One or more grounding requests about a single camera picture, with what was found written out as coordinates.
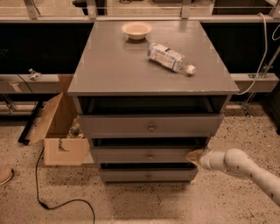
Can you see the yellow foam-covered gripper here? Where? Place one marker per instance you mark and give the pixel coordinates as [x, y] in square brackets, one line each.
[205, 159]

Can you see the grey drawer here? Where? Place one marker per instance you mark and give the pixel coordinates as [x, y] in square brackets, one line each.
[148, 172]
[145, 150]
[134, 126]

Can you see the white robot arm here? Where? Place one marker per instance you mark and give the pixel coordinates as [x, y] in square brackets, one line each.
[237, 163]

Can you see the grey bottom drawer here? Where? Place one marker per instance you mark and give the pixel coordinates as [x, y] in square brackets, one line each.
[148, 172]

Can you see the grey top drawer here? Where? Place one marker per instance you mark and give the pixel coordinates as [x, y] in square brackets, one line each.
[134, 126]

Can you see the grey drawer cabinet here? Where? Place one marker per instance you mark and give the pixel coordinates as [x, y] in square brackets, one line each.
[116, 77]

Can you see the clear plastic water bottle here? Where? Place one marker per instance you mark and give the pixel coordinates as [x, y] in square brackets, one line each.
[170, 59]

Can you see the open cardboard box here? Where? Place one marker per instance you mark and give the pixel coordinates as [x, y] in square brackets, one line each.
[58, 117]

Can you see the white paper bowl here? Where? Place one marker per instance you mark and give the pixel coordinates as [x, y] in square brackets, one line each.
[136, 30]

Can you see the small clear object on ledge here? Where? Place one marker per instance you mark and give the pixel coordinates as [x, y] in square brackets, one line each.
[34, 76]

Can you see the tan shoe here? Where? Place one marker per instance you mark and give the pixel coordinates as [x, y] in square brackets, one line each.
[5, 175]

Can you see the metal railing frame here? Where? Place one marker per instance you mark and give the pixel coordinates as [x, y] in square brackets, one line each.
[91, 10]

